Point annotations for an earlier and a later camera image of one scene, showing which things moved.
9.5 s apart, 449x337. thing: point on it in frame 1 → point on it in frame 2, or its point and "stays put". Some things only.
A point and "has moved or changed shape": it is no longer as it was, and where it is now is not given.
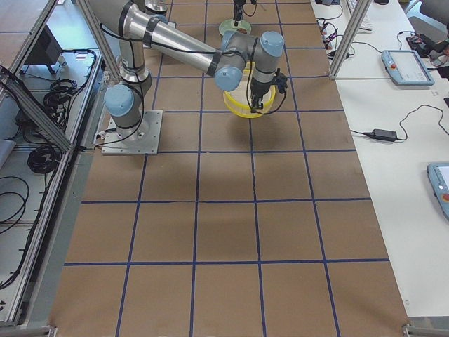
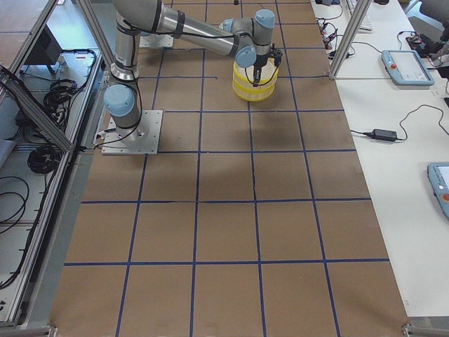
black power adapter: x=383 y=135 stays put
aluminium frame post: x=363 y=8 stays put
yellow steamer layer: x=236 y=100 has moved or changed shape
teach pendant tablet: x=405 y=67 stays put
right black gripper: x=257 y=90 → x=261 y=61
